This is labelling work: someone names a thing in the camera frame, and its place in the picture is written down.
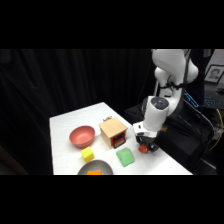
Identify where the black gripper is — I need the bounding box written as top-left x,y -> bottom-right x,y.
134,131 -> 160,154

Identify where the red ball with orange pattern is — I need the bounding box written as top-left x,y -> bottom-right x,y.
138,144 -> 149,155

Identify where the grey bowl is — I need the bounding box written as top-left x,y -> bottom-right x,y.
77,159 -> 115,176

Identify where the pink bowl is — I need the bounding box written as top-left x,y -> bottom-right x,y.
69,125 -> 97,149

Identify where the green sponge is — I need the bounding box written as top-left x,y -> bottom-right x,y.
115,147 -> 136,168

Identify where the wooden toy oven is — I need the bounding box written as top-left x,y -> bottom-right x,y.
98,117 -> 129,149

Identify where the black robot stand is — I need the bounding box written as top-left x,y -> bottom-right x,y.
124,99 -> 216,175

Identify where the yellow block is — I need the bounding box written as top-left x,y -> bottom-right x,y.
80,146 -> 96,164

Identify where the keyboard with blue lights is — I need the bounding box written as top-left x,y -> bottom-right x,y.
201,93 -> 224,110

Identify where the black curtain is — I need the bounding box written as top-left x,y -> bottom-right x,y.
0,49 -> 158,175

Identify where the framed portrait picture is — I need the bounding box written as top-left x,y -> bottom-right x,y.
203,64 -> 224,84

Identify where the yellow cable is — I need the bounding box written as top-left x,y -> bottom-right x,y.
208,108 -> 224,152

